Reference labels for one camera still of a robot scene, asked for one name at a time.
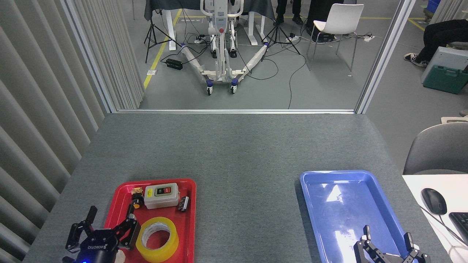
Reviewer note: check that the silver frame post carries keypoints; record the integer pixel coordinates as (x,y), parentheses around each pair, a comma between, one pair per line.
(89,58)
(384,58)

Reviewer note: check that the black keyboard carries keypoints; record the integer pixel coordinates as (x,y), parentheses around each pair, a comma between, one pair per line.
(461,224)

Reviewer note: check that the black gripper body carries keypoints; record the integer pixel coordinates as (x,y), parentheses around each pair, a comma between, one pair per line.
(97,248)

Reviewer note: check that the yellow push button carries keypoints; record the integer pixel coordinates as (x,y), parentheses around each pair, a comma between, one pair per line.
(137,200)

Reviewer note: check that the black tripod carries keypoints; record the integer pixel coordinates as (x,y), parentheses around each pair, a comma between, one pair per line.
(276,34)
(153,33)

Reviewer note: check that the red and white small object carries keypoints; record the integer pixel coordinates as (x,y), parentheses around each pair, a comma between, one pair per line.
(121,256)

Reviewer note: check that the green plastic case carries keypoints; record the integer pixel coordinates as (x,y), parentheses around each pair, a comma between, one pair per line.
(446,80)

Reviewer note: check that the white stand on wheels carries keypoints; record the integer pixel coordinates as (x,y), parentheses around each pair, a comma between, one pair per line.
(220,44)

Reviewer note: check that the grey chair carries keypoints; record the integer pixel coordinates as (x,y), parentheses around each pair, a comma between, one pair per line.
(438,149)

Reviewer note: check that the red plastic tray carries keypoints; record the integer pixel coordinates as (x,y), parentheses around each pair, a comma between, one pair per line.
(186,233)

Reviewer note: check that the black computer mouse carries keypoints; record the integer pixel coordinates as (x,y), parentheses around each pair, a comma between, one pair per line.
(434,201)

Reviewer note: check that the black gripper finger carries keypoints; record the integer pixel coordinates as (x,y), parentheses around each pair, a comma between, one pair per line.
(129,230)
(415,257)
(78,232)
(367,250)

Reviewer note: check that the black power adapter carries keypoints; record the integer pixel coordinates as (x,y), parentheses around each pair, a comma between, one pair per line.
(174,64)

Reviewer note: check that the white two-button switch box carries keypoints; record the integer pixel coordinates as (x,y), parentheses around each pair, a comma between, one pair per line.
(161,199)

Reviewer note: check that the silver frame rail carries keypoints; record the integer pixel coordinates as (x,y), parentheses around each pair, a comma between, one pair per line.
(234,111)

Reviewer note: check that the white power strip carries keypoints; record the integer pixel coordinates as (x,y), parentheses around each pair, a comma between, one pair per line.
(199,41)
(368,37)

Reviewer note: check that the blue plastic tray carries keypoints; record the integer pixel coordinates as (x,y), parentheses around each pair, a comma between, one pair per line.
(347,204)

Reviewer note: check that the white chair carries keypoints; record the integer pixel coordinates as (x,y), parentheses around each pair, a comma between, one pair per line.
(342,20)

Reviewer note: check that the white desk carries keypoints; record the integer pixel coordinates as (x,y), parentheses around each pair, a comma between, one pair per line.
(416,186)

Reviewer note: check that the standing person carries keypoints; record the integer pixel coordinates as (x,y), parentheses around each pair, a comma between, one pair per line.
(282,9)

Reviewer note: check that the seated person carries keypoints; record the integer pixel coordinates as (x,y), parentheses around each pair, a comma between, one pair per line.
(438,36)

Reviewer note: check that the blue bin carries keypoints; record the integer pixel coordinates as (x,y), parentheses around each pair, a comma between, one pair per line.
(434,5)

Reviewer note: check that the yellow tape roll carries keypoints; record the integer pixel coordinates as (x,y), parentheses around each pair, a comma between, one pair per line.
(146,252)

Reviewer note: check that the small black terminal block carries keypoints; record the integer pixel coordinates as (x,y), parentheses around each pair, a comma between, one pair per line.
(183,204)

